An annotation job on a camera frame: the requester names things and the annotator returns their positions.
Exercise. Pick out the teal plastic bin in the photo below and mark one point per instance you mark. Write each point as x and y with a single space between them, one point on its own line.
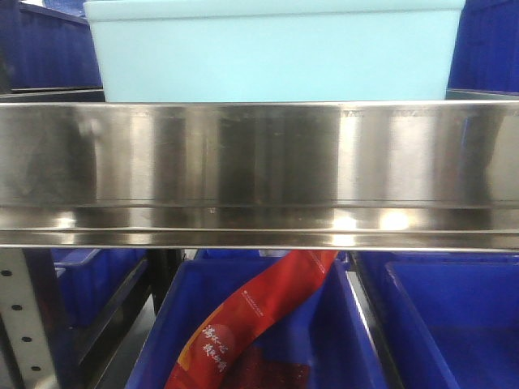
273 51

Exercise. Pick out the blue bin with red bag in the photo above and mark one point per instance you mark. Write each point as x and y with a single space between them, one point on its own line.
324 343

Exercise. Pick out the red printed snack bag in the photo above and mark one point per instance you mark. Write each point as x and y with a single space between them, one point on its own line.
246 314

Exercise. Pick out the perforated white shelf upright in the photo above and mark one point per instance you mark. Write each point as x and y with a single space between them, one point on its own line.
23 285

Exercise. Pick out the right shelf steel front rail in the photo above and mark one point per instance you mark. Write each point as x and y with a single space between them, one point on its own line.
380 175

